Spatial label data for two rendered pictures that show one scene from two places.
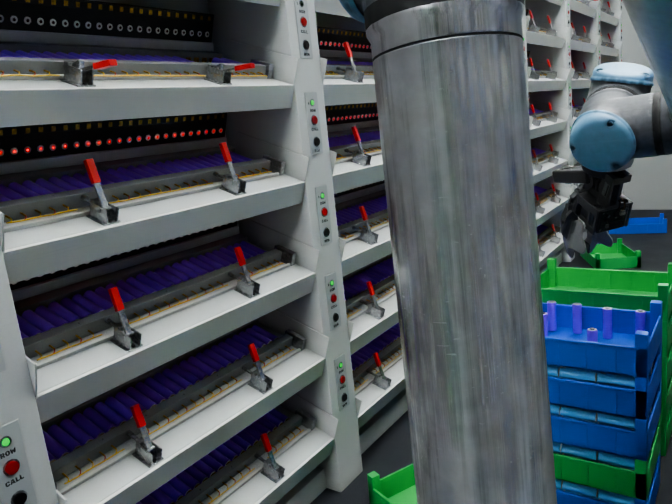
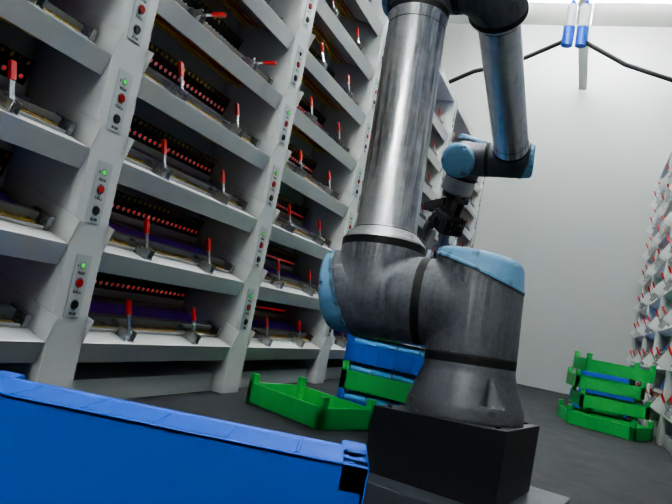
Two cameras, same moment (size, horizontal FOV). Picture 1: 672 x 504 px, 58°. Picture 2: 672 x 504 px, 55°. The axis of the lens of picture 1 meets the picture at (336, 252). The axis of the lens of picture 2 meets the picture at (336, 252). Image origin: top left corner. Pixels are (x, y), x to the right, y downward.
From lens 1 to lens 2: 0.89 m
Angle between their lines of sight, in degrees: 22
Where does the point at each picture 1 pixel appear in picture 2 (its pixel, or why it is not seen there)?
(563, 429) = (397, 360)
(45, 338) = not seen: hidden behind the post
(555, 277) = not seen: hidden behind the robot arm
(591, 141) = (453, 156)
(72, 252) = (163, 100)
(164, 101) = (225, 56)
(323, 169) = (281, 157)
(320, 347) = (243, 273)
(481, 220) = (419, 78)
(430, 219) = (401, 73)
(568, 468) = (394, 389)
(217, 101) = (246, 75)
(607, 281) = not seen: hidden behind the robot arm
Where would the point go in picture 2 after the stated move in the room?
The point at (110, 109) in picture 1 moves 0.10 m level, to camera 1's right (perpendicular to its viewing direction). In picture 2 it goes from (203, 42) to (245, 54)
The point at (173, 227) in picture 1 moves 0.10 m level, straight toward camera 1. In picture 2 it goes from (205, 126) to (218, 120)
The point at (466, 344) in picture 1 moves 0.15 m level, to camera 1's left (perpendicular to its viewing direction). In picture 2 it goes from (403, 121) to (323, 99)
